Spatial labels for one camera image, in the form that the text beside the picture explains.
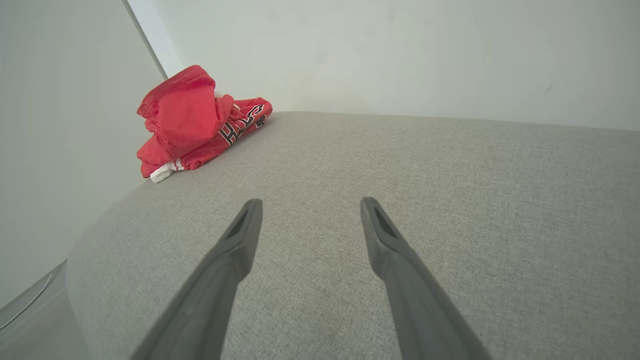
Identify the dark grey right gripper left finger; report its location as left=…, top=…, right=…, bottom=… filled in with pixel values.
left=131, top=198, right=264, bottom=360

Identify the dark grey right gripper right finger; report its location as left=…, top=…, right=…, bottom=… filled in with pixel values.
left=360, top=196, right=493, bottom=360

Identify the thin grey wall trim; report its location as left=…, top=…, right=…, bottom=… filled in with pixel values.
left=122, top=0, right=169, bottom=80

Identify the red sports jersey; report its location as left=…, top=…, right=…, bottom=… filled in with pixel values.
left=137, top=96, right=274, bottom=184

